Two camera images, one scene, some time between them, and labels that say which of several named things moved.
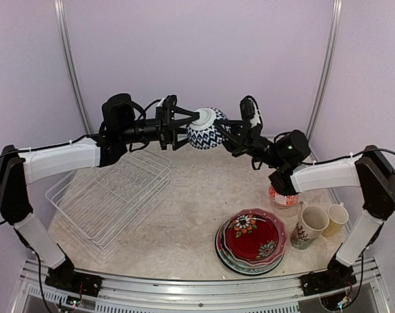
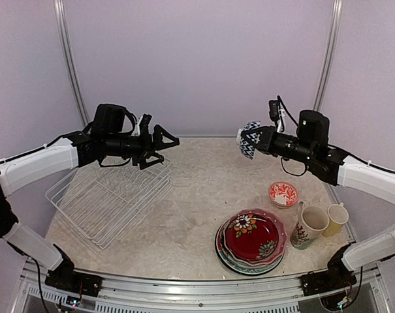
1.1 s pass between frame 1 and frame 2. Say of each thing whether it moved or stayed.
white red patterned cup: stayed
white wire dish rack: stayed
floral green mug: stayed
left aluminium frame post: stayed
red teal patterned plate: stayed
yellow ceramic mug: stayed
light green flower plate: moved
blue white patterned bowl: moved
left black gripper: moved
